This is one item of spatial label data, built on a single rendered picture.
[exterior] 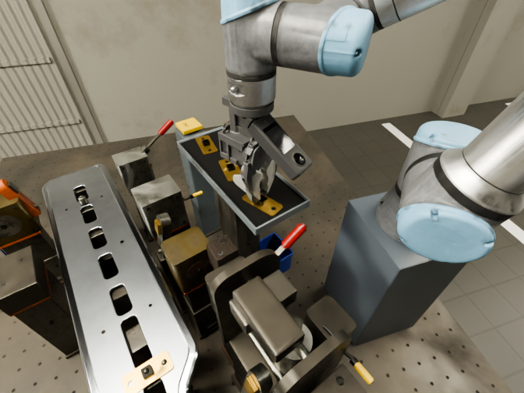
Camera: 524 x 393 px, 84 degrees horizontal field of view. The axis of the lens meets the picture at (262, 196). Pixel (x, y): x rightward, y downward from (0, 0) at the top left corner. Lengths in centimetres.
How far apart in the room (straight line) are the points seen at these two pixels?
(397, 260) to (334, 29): 44
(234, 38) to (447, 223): 36
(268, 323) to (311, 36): 36
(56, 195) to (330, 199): 100
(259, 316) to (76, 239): 58
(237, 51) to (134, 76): 218
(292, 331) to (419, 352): 65
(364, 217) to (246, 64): 43
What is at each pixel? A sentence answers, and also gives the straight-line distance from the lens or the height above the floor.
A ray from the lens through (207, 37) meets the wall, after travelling 252.
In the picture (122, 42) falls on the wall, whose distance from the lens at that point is 251.
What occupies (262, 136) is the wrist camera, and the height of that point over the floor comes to 133.
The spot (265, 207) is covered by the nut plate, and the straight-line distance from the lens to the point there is 59.
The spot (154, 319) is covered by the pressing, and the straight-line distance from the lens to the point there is 67.
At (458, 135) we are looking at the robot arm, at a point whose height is 133.
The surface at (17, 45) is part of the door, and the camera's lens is 260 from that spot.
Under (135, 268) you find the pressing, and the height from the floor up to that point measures 100.
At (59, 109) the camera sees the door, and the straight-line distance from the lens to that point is 272.
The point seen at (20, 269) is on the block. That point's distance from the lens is 84.
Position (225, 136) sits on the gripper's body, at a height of 132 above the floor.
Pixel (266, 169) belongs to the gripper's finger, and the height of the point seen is 124.
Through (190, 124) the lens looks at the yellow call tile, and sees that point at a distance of 89.
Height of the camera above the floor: 158
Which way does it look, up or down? 43 degrees down
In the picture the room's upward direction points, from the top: straight up
